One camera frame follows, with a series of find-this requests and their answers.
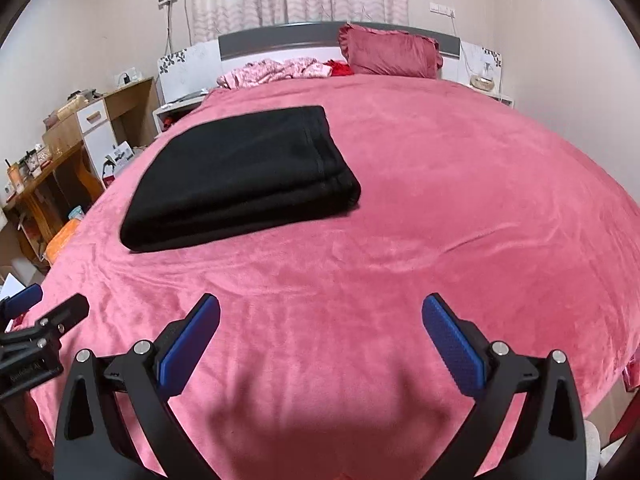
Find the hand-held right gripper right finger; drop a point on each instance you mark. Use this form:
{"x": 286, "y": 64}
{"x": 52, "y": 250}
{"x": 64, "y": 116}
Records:
{"x": 452, "y": 350}

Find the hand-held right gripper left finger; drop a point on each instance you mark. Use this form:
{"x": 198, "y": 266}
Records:
{"x": 187, "y": 340}

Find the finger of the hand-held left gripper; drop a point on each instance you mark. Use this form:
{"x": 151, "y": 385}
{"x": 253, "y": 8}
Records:
{"x": 67, "y": 310}
{"x": 22, "y": 298}

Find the black pants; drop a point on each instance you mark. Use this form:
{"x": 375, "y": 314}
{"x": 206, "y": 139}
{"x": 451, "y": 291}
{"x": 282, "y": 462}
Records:
{"x": 240, "y": 175}

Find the orange packet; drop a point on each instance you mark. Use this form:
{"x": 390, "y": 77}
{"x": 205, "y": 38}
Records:
{"x": 62, "y": 240}

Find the wooden desk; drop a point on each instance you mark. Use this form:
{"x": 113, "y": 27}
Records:
{"x": 45, "y": 180}

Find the pink fleece blanket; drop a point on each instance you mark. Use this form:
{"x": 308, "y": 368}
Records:
{"x": 425, "y": 185}

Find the wooden cabinet with white drawers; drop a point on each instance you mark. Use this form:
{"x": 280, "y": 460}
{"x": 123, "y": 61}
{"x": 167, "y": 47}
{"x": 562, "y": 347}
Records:
{"x": 97, "y": 125}

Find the white nightstand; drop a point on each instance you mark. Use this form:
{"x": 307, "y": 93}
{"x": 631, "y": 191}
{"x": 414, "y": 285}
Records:
{"x": 492, "y": 94}
{"x": 175, "y": 110}

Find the glass teapot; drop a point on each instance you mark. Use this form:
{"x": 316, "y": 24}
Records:
{"x": 482, "y": 77}

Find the pink patterned clothes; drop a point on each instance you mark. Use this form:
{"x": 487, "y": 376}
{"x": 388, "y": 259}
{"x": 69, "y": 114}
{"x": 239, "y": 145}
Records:
{"x": 265, "y": 71}

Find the pink ruffled pillow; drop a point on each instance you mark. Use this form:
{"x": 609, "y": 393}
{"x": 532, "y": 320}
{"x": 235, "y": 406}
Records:
{"x": 390, "y": 52}

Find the red cloth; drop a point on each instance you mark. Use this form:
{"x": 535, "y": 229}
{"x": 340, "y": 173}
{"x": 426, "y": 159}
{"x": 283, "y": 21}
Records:
{"x": 339, "y": 67}

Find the grey and white bed headboard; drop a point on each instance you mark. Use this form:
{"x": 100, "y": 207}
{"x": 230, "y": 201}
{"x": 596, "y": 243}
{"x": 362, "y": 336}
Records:
{"x": 280, "y": 42}

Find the wall socket with charger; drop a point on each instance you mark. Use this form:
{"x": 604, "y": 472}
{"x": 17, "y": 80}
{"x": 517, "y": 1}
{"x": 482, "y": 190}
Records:
{"x": 126, "y": 78}

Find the white wall switch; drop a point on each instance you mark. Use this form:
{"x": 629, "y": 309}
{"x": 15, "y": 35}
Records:
{"x": 442, "y": 9}

